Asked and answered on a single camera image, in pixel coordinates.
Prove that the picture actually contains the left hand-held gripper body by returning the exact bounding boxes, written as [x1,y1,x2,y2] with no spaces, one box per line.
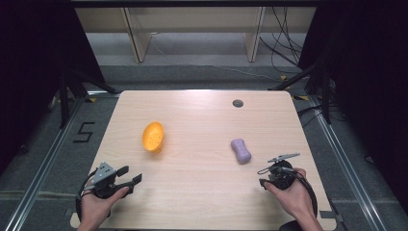
[84,161,135,200]

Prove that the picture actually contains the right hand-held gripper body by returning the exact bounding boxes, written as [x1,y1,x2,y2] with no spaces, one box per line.
[267,152,301,192]

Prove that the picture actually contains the person's right hand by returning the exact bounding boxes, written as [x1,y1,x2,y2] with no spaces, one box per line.
[264,167,318,223]

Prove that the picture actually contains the person's left hand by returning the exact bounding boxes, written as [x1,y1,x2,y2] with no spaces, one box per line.
[78,186,130,227]

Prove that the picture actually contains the black tape floor mark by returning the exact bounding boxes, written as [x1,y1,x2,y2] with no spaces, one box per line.
[72,121,96,144]

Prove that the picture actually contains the dark round object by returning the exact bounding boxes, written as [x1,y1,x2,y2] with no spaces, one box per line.
[278,219,304,231]

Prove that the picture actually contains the black metal stand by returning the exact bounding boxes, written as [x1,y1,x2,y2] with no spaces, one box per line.
[268,59,335,125]
[58,66,120,130]

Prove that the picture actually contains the black curtain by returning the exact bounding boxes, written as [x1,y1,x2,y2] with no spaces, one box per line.
[0,0,106,176]
[297,0,408,206]

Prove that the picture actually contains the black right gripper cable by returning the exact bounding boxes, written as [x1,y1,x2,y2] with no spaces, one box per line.
[287,169,319,219]

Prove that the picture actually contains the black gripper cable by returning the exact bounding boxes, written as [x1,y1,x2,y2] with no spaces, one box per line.
[74,168,98,223]
[287,169,319,219]

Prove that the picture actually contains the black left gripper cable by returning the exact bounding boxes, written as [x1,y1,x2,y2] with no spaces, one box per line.
[74,168,98,223]

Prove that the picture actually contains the aluminium floor rail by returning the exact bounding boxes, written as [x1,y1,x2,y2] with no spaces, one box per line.
[307,95,388,231]
[3,90,121,231]

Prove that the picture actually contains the black floor cable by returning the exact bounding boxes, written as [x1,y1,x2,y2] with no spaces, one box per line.
[295,104,345,129]

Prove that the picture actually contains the bundle of black cables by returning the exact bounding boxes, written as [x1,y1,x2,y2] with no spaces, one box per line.
[258,6,305,75]

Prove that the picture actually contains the beige wooden desk frame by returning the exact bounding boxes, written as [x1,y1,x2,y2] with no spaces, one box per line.
[74,6,318,64]

